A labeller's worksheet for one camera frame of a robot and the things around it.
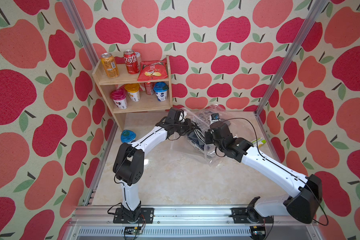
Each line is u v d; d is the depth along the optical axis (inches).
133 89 36.1
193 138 35.6
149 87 38.1
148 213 29.6
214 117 26.1
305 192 15.7
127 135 38.6
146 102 39.8
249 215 26.3
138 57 33.3
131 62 29.5
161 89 36.6
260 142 38.7
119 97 34.0
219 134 22.3
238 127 40.8
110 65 28.7
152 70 30.5
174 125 28.1
